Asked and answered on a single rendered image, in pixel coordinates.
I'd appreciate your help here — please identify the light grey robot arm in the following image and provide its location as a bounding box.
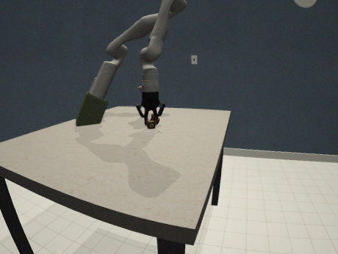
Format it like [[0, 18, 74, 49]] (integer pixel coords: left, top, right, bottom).
[[89, 0, 187, 99]]

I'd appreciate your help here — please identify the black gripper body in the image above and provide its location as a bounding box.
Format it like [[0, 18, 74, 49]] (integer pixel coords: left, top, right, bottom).
[[141, 91, 160, 111]]

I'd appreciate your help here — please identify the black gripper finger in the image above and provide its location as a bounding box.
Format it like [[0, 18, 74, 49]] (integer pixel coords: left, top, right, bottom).
[[153, 103, 165, 126], [136, 104, 150, 127]]

